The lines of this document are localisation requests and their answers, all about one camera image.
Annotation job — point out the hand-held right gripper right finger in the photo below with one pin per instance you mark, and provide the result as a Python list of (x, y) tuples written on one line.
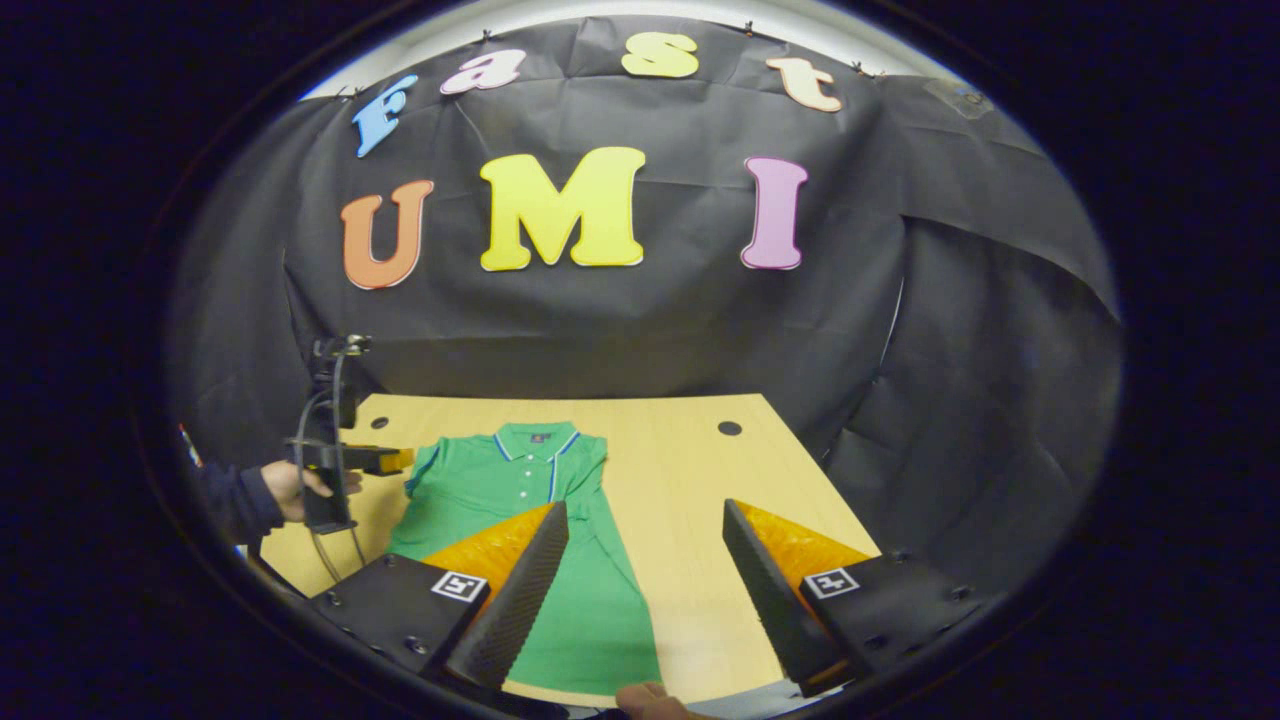
[(775, 600)]

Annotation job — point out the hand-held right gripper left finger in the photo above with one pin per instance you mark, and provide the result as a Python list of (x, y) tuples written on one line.
[(515, 600)]

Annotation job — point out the green T-shirt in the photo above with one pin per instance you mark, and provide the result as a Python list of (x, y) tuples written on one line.
[(590, 600)]

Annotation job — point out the black backdrop cloth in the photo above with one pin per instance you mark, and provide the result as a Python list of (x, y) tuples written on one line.
[(640, 330)]

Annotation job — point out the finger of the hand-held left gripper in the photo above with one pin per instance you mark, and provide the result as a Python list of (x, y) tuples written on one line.
[(385, 460)]

